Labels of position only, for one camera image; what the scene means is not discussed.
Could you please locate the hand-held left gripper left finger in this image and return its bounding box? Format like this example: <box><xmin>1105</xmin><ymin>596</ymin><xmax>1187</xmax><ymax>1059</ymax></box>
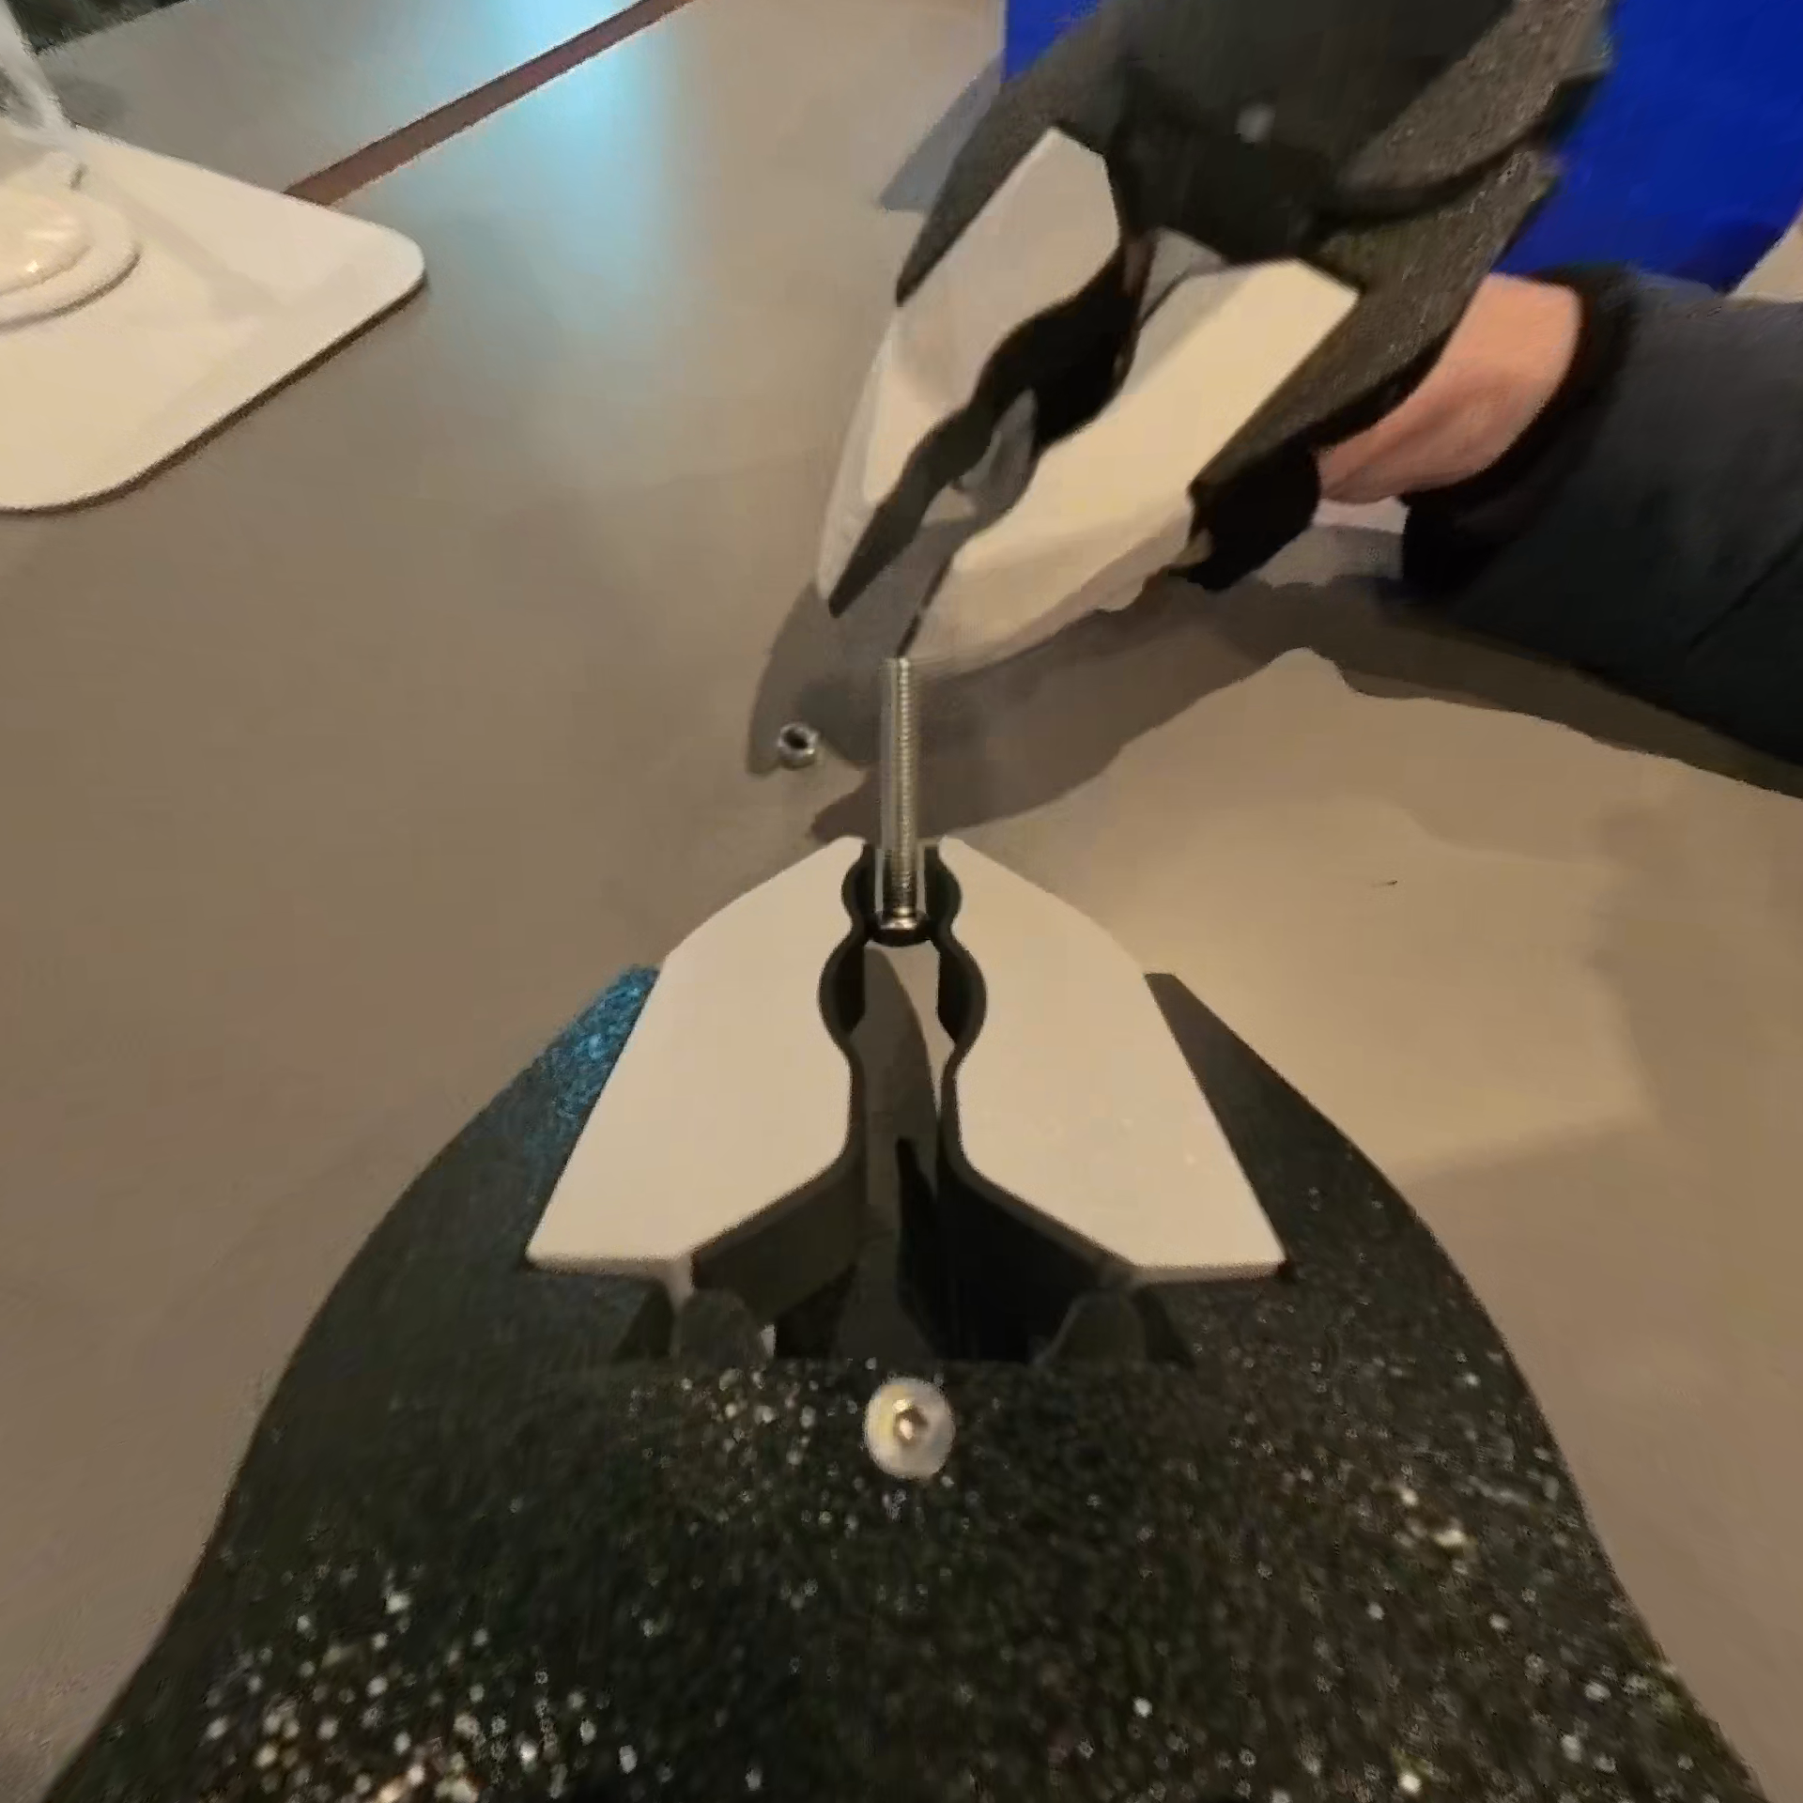
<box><xmin>524</xmin><ymin>830</ymin><xmax>872</xmax><ymax>1290</ymax></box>

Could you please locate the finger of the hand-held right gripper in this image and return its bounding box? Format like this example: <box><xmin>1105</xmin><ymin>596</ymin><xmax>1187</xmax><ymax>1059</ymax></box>
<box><xmin>898</xmin><ymin>231</ymin><xmax>1364</xmax><ymax>682</ymax></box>
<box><xmin>814</xmin><ymin>126</ymin><xmax>1155</xmax><ymax>622</ymax></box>

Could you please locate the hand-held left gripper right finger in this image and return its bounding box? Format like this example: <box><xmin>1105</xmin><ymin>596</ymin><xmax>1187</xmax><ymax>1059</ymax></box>
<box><xmin>930</xmin><ymin>830</ymin><xmax>1293</xmax><ymax>1290</ymax></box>

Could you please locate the blue plastic parts bin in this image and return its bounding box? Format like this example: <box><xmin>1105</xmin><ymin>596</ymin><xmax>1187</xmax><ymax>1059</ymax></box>
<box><xmin>1007</xmin><ymin>0</ymin><xmax>1803</xmax><ymax>293</ymax></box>

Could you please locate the silver hex bolt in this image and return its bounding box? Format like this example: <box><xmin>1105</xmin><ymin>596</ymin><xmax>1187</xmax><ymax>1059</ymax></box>
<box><xmin>868</xmin><ymin>654</ymin><xmax>928</xmax><ymax>943</ymax></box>

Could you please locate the person's right forearm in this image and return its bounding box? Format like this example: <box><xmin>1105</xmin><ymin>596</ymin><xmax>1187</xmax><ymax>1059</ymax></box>
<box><xmin>1402</xmin><ymin>267</ymin><xmax>1803</xmax><ymax>763</ymax></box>

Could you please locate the person's right hand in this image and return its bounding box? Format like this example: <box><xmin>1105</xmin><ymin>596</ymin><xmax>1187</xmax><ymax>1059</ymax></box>
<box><xmin>1321</xmin><ymin>271</ymin><xmax>1589</xmax><ymax>505</ymax></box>

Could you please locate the white document stand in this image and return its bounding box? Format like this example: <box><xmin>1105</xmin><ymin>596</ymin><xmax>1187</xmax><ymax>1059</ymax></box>
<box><xmin>0</xmin><ymin>0</ymin><xmax>429</xmax><ymax>517</ymax></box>

